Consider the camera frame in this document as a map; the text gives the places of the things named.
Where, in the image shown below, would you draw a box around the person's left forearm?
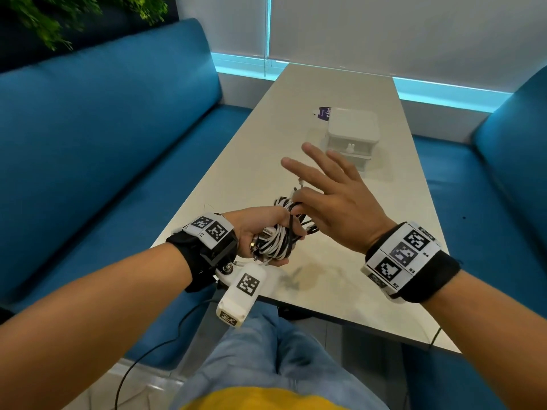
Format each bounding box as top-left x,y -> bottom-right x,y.
0,243 -> 193,410

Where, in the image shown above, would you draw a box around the dark planter box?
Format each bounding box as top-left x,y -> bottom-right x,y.
0,3 -> 178,73

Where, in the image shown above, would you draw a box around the white roller blind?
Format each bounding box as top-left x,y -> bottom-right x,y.
175,0 -> 270,58
270,0 -> 547,93

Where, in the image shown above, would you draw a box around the green plant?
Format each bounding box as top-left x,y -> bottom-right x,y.
0,0 -> 170,52

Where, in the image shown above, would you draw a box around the person's right forearm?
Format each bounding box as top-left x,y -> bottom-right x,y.
421,270 -> 547,410

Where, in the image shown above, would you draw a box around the blue sofa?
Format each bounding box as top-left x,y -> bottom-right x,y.
412,65 -> 547,410
0,17 -> 253,372

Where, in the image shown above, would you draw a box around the blue jeans legs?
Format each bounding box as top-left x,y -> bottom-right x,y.
169,301 -> 390,410

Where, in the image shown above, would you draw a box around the white mini drawer box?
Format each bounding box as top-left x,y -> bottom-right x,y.
325,108 -> 381,172

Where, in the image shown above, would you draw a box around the tangle of white cables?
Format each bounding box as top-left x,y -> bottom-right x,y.
250,177 -> 320,265

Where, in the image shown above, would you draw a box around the person's left hand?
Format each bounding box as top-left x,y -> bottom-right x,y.
222,205 -> 308,268

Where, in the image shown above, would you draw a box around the yellow shirt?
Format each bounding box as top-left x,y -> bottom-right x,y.
179,387 -> 349,410

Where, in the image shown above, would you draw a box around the black camera cable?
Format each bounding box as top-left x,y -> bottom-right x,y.
114,298 -> 219,410

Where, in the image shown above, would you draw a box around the black USB cable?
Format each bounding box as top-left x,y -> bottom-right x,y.
287,211 -> 320,255

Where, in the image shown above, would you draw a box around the black marker wristband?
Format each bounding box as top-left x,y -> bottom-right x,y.
360,220 -> 462,305
165,212 -> 239,294

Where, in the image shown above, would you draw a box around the person's right hand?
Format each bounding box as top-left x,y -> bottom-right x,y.
280,142 -> 398,256

